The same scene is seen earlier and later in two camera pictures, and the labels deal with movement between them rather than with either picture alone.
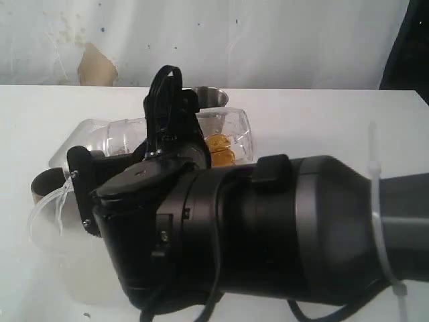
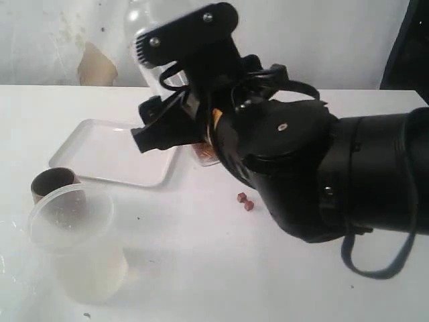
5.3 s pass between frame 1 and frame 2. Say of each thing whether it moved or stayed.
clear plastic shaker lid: moved
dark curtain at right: stayed
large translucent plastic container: stayed
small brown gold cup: stayed
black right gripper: moved
